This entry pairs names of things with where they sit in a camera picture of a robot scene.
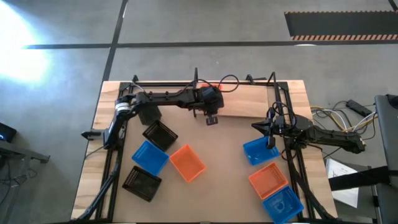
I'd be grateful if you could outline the yellow cable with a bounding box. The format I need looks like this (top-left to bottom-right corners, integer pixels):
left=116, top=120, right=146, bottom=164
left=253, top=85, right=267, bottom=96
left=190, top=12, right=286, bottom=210
left=310, top=105, right=379, bottom=133

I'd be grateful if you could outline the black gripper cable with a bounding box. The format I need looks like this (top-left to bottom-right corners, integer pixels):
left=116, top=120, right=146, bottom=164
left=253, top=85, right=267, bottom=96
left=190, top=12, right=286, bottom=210
left=183, top=73, right=241, bottom=94
left=271, top=101, right=299, bottom=131

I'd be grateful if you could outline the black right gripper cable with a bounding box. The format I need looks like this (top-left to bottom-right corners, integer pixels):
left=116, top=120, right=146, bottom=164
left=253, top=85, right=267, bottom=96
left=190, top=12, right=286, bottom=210
left=271, top=101, right=299, bottom=131

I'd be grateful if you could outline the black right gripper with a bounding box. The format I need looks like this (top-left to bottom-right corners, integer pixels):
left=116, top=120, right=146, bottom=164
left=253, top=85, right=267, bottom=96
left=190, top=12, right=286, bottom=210
left=251, top=114, right=286, bottom=138

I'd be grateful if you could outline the black mat with hazard stripes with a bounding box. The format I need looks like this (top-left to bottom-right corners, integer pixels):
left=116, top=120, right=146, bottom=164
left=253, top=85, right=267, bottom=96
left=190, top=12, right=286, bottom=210
left=284, top=10, right=398, bottom=42

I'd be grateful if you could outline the black floor cable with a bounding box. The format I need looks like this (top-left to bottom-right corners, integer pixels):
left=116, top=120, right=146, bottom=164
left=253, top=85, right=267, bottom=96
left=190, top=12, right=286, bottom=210
left=313, top=100, right=379, bottom=159

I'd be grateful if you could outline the white paper sheet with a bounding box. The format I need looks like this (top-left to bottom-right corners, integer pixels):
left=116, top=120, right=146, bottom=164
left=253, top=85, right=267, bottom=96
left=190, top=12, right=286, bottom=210
left=325, top=157, right=360, bottom=209

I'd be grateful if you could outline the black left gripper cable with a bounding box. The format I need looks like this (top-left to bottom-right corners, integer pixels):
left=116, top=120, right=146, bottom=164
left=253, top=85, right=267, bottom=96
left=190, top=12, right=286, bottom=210
left=183, top=73, right=241, bottom=94

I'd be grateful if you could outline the white cable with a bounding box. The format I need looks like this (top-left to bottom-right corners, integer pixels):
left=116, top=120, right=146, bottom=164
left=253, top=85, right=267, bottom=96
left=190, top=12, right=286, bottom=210
left=312, top=110, right=377, bottom=133

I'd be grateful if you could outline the grey metal stand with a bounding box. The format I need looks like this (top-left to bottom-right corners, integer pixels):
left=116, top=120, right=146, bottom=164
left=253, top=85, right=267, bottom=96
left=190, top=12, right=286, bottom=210
left=0, top=139, right=51, bottom=224

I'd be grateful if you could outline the brown hardboard work surface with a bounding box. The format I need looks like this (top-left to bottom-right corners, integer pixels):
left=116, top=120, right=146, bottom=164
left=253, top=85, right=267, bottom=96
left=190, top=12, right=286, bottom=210
left=112, top=86, right=308, bottom=223

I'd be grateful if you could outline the blue plastic slotted basket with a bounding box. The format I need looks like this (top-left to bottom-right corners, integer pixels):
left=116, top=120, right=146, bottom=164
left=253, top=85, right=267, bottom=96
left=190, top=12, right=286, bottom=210
left=262, top=185, right=305, bottom=224
left=243, top=136, right=281, bottom=166
left=131, top=139, right=170, bottom=177

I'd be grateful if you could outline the wooden shelf with black legs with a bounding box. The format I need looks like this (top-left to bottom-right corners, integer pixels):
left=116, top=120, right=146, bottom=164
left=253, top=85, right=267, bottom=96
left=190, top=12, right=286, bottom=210
left=189, top=67, right=278, bottom=121

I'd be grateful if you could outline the black aluminium rig frame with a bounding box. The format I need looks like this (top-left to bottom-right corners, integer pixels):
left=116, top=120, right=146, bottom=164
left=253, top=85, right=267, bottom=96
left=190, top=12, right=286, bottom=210
left=70, top=73, right=338, bottom=223

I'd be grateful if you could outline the black power strip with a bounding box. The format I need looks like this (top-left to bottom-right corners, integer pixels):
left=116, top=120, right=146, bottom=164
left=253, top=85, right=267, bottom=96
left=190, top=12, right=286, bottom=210
left=346, top=99, right=373, bottom=118

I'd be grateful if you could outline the black device with blue light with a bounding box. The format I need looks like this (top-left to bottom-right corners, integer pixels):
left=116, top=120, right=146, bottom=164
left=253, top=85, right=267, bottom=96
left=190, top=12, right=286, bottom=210
left=0, top=121, right=18, bottom=144

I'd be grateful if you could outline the grey flat panel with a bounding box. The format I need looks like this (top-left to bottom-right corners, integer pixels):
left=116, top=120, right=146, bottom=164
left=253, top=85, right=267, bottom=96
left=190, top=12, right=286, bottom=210
left=371, top=93, right=398, bottom=224

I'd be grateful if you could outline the black flat bar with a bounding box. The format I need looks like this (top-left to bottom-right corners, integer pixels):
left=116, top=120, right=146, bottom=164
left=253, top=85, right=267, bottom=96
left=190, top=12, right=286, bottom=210
left=328, top=166, right=398, bottom=192

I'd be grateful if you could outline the orange plastic slotted basket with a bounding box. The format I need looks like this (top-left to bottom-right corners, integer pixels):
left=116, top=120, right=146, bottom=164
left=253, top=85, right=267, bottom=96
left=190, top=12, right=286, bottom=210
left=198, top=82, right=224, bottom=91
left=248, top=161, right=289, bottom=200
left=169, top=143, right=206, bottom=184

